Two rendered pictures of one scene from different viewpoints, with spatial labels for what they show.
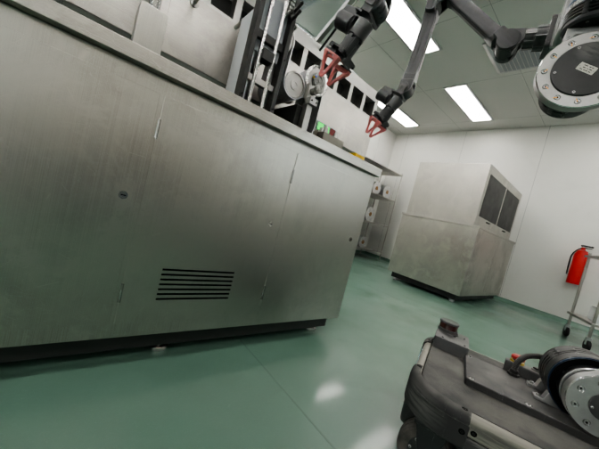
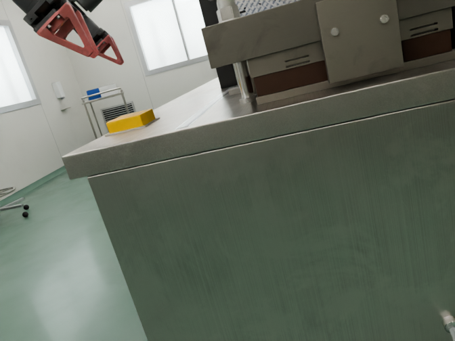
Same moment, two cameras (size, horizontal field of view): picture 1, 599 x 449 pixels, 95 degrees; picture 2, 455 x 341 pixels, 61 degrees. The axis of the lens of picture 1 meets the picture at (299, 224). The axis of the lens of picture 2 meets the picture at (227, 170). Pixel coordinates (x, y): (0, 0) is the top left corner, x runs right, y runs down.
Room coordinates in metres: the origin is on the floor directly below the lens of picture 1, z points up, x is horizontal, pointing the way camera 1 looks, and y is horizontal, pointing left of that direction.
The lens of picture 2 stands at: (2.04, -0.51, 0.98)
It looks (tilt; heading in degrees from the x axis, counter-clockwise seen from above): 16 degrees down; 143
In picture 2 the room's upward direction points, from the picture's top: 15 degrees counter-clockwise
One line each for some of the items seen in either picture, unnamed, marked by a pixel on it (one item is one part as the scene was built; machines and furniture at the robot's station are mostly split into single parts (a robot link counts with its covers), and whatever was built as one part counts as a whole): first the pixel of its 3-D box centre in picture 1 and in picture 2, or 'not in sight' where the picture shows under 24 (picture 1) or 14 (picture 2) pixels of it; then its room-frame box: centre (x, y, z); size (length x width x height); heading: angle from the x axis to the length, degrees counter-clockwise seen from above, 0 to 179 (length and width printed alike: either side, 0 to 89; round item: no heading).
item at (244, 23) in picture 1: (240, 70); not in sight; (1.33, 0.45, 1.17); 0.34 x 0.05 x 0.54; 40
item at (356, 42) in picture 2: not in sight; (359, 34); (1.73, 0.00, 0.96); 0.10 x 0.03 x 0.11; 40
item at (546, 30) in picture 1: (537, 38); not in sight; (1.08, -0.70, 1.45); 0.09 x 0.08 x 0.12; 149
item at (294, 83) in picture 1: (280, 89); not in sight; (1.44, 0.27, 1.17); 0.26 x 0.12 x 0.12; 40
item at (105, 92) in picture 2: not in sight; (113, 123); (-3.17, 1.69, 0.51); 0.91 x 0.58 x 1.02; 154
